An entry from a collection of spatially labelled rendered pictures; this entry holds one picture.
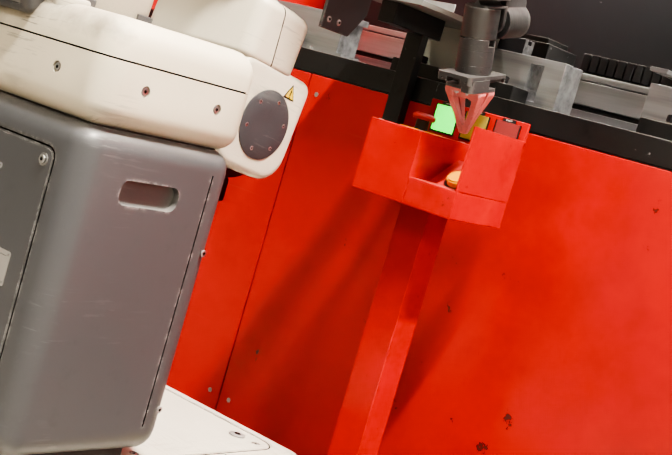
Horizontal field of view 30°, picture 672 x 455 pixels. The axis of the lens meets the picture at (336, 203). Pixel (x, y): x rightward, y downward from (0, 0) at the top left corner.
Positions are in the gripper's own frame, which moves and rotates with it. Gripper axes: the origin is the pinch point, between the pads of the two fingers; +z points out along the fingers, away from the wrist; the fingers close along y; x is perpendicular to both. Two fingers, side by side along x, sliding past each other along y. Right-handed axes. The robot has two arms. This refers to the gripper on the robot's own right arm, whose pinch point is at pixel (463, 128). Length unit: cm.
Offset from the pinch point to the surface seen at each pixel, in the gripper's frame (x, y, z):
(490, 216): -5.3, 3.9, 13.9
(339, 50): 60, 40, 1
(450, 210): -5.0, -7.7, 11.2
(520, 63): 13.5, 36.4, -5.9
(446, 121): 10.4, 10.4, 2.3
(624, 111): 3, 61, 3
